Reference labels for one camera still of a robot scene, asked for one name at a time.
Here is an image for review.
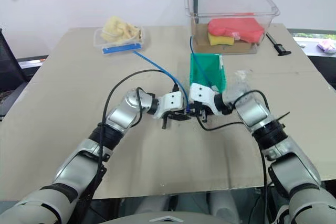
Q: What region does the red sponge cloth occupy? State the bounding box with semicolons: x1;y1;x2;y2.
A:
207;17;265;44

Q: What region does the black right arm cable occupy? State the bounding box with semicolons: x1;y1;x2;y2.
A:
195;90;272;224

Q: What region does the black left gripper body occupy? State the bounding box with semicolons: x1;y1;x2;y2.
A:
159;108;186;122

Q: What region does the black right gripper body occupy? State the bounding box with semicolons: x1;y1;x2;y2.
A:
191;101;215;116

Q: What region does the black caliper tool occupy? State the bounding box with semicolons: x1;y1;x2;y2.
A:
266;33;292;57

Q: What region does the crumpled clear plastic bag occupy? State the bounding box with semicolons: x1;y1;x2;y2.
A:
227;69;253;100

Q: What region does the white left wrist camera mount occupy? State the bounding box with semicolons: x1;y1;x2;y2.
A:
153;90;185;119

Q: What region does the pale yellow crumpled cloth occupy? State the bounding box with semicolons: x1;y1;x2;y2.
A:
101;16;143;44

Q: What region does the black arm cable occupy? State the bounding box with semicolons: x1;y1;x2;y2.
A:
78;69;181;209
195;90;272;224

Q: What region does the blue network cable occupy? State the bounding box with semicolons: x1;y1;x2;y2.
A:
132;36;218;112

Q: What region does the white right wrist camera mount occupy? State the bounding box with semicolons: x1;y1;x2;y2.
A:
189;82;220;115

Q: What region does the brown cardboard table sheet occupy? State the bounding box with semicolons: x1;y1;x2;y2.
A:
0;23;336;200

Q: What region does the pale rounded shape under table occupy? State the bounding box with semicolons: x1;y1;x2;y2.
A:
209;190;244;217

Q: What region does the pink crumpled item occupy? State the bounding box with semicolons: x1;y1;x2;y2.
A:
317;38;336;54

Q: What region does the black mesh chair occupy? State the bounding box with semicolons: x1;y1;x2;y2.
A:
0;26;29;116

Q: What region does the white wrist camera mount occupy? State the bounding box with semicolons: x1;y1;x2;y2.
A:
189;82;220;115
153;90;185;119

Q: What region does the black zip tie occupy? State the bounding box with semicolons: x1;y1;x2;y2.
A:
272;112;291;127

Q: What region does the large clear plastic container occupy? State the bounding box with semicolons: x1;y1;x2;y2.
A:
184;0;281;56

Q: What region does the grey robot torso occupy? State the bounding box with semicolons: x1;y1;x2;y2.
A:
99;214;237;224

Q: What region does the small clear container blue clip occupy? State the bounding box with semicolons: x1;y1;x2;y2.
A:
93;25;145;56

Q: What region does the yellow sponge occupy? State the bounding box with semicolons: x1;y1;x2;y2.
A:
208;33;235;47

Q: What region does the brown cardboard piece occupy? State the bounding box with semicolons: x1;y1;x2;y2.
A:
192;23;259;55

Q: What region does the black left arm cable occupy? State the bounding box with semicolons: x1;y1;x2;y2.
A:
78;69;181;209

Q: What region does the green plastic bin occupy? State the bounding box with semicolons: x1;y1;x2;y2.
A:
189;53;227;93

